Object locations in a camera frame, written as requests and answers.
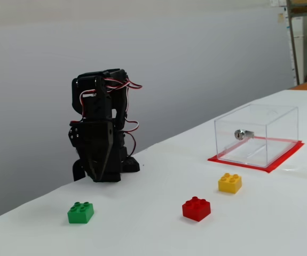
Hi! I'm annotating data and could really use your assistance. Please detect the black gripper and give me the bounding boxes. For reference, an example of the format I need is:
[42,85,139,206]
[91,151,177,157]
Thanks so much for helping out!
[68,121,115,183]

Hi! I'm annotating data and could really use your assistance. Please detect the green lego brick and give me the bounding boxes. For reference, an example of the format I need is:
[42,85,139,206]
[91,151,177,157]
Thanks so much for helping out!
[67,202,95,225]

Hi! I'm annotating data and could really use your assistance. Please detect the red lego brick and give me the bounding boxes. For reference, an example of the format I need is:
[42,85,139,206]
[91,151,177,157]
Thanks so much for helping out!
[182,196,211,222]

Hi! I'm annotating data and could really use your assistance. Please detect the yellow lego brick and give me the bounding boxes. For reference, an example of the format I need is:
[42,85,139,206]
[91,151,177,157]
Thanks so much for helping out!
[217,172,242,195]

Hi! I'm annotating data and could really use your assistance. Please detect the silver box lock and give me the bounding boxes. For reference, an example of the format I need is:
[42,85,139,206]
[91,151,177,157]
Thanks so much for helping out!
[234,129,255,141]

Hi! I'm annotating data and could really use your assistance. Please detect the transparent plastic box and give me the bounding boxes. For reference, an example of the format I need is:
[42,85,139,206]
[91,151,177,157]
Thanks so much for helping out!
[214,103,300,169]

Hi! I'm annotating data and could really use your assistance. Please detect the black table clamp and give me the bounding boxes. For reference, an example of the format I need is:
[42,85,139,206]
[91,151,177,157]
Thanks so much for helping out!
[72,158,86,182]

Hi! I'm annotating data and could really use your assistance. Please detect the red tape rectangle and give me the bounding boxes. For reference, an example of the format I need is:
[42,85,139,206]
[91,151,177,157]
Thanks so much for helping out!
[207,135,305,174]

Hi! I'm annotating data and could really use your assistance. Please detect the metal shelf rack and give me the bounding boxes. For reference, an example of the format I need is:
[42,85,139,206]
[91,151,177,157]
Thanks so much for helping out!
[286,0,307,86]

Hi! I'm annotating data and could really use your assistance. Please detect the white appliance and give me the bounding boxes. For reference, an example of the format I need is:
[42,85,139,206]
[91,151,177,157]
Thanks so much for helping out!
[286,15,307,84]

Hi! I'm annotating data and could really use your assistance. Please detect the red white black servo cable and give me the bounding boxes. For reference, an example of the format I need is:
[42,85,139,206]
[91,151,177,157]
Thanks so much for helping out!
[79,90,98,119]

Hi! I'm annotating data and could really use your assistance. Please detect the red white black cable bundle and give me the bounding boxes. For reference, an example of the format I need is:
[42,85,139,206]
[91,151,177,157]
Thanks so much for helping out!
[101,76,143,157]

